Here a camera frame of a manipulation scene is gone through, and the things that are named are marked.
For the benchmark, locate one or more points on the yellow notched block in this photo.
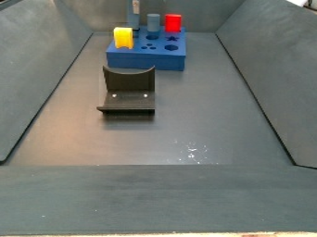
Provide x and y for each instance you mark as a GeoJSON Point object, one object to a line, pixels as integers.
{"type": "Point", "coordinates": [123, 37]}

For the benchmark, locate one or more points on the blue shape sorting board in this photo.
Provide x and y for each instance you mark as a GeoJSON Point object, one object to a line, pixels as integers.
{"type": "Point", "coordinates": [157, 49]}

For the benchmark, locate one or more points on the black curved fixture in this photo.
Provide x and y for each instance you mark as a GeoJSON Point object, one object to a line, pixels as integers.
{"type": "Point", "coordinates": [130, 91]}

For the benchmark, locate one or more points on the grey-blue cylinder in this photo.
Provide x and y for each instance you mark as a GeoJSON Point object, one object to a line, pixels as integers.
{"type": "Point", "coordinates": [153, 22]}

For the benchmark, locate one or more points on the red block with tan top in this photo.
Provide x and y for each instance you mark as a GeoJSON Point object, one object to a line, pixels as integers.
{"type": "Point", "coordinates": [173, 22]}

